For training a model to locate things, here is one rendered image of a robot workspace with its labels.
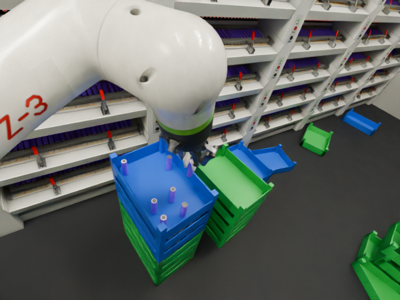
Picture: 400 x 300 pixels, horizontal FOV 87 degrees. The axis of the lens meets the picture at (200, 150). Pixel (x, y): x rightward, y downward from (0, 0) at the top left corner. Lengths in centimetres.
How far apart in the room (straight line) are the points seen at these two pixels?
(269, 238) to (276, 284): 22
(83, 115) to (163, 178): 39
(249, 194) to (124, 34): 84
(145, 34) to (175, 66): 4
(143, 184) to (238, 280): 67
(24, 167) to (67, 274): 48
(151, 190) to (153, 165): 10
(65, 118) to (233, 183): 72
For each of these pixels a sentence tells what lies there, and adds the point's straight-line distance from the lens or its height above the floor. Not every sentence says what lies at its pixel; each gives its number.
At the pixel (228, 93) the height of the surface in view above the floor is 54.
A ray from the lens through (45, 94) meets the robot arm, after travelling 26.
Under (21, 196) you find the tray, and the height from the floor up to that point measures 17.
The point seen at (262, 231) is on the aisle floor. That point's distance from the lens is 129.
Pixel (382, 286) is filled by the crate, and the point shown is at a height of 0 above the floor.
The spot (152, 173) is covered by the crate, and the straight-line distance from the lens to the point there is 74.
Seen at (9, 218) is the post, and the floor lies 11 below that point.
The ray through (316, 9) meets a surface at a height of 93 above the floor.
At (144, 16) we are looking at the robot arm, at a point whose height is 101.
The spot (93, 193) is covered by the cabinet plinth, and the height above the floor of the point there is 3.
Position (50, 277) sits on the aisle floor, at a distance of 118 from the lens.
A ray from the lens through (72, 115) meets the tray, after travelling 90.
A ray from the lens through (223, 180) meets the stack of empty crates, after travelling 97.
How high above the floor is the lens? 107
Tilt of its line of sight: 44 degrees down
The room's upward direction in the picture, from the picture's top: 13 degrees clockwise
